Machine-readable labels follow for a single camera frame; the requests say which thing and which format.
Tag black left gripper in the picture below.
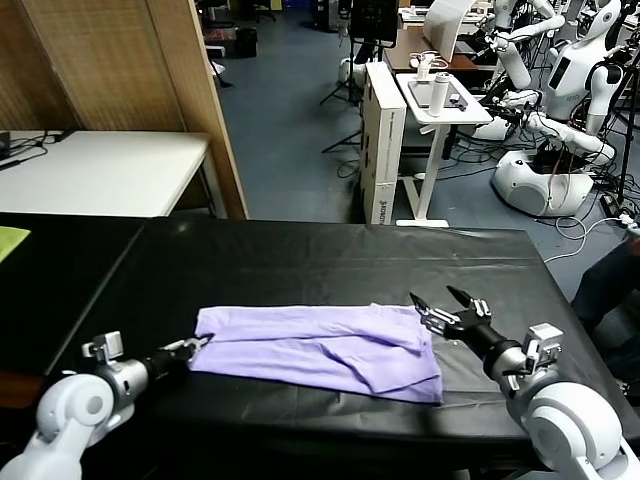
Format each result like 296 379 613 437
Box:
149 333 216 374

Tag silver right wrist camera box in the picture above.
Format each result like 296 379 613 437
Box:
522 323 565 375

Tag white standing desk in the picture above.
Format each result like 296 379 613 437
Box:
394 73 494 229

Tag black cable with adapter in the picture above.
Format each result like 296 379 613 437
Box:
0 129 77 174

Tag black monitor screen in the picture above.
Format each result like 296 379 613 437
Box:
349 0 401 49

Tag white desk stand with cables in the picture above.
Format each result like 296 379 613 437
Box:
408 51 449 77

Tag white humanoid robot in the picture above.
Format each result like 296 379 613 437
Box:
489 0 631 220

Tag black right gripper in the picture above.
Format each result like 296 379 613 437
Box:
409 285 504 354

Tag black monitor stand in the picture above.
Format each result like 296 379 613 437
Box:
319 42 369 109

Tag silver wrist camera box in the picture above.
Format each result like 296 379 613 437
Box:
82 330 125 362
522 323 565 375

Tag brown wooden desk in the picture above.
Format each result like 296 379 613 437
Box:
383 27 499 76

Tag white floor cable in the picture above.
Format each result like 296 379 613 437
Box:
543 207 631 265

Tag black power strip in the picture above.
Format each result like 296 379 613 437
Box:
602 194 632 229

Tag person leg blue jeans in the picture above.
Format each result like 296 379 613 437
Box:
569 239 640 381

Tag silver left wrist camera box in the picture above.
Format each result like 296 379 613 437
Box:
82 330 125 362

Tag black floor tripod legs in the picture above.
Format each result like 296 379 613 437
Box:
322 130 364 155

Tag yellow-green cloth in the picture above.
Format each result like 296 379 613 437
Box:
0 225 34 266

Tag black tall tripod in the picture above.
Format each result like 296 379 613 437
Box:
612 64 640 201

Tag white rectangular table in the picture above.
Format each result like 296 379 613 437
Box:
0 130 217 220

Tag white curved panel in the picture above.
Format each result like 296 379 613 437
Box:
423 0 479 65

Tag black side table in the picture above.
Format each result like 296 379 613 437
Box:
0 212 149 377

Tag black plastic table cover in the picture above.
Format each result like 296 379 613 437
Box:
29 217 640 474

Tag tall white cardboard box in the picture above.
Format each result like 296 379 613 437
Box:
360 62 407 226

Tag wooden folding screen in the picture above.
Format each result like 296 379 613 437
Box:
0 0 250 221

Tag black bin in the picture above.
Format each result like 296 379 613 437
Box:
234 28 259 60

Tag white water bottle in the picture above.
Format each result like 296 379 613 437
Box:
428 72 451 119

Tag lavender t-shirt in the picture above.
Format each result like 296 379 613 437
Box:
188 301 445 405

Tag black crate red print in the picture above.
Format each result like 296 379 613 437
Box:
204 27 237 49

